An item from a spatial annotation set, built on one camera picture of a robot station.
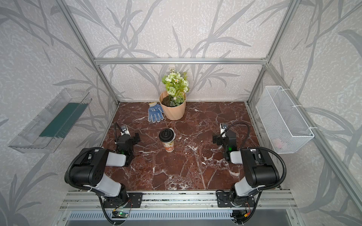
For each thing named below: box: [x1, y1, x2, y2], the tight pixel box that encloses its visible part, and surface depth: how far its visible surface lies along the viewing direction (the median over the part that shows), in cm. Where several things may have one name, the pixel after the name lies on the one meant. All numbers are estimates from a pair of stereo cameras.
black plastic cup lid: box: [158, 128, 174, 143], surface depth 81 cm
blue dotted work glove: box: [148, 102, 165, 123], surface depth 114 cm
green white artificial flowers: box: [161, 67, 190, 107], surface depth 96 cm
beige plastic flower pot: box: [158, 90, 187, 121], surface depth 101 cm
